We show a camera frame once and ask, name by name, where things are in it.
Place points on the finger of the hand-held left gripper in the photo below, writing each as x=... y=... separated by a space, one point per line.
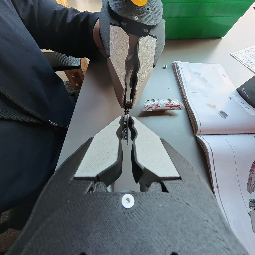
x=117 y=55
x=146 y=55

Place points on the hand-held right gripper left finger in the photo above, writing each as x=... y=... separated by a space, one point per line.
x=99 y=155

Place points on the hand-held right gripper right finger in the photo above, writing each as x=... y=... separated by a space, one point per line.
x=153 y=155

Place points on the grey lego beam assembly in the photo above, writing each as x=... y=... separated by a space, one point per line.
x=125 y=127

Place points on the dark grey lego connector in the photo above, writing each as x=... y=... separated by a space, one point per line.
x=128 y=102

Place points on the person's left forearm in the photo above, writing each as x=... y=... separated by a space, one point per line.
x=69 y=29

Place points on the lego instruction booklet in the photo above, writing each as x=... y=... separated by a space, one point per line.
x=209 y=95

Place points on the lego sticker sheet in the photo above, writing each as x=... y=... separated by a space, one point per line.
x=246 y=57

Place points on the black lego box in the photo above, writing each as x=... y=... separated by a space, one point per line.
x=248 y=91

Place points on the person's left hand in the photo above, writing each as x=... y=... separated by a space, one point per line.
x=97 y=37

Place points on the black mesh office chair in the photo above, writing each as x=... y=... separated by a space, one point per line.
x=63 y=59

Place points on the green plastic bin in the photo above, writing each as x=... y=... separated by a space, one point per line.
x=199 y=20

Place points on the person's dark clothed body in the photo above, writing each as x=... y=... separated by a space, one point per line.
x=23 y=149

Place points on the wooden frame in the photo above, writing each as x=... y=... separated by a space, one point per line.
x=76 y=76

